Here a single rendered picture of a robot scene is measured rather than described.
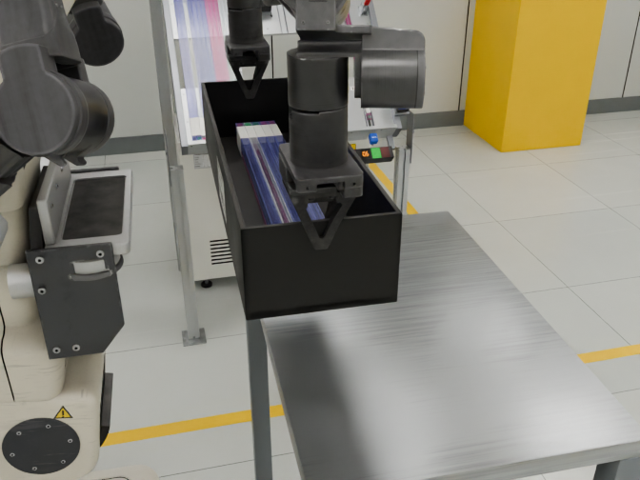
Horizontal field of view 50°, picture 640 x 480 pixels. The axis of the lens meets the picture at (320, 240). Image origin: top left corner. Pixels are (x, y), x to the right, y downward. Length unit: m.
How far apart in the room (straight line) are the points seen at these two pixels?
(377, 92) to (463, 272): 0.70
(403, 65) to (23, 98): 0.34
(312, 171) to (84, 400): 0.53
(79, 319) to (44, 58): 0.38
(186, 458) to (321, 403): 1.12
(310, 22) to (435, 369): 0.59
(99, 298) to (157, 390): 1.40
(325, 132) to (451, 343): 0.54
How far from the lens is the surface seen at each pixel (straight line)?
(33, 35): 0.70
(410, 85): 0.64
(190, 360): 2.40
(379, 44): 0.65
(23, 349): 1.00
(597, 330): 2.69
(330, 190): 0.68
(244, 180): 1.08
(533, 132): 4.27
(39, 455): 1.11
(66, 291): 0.92
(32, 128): 0.68
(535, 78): 4.16
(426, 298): 1.20
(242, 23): 1.19
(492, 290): 1.25
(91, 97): 0.71
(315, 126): 0.65
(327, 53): 0.64
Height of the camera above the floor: 1.44
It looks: 28 degrees down
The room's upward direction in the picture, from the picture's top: straight up
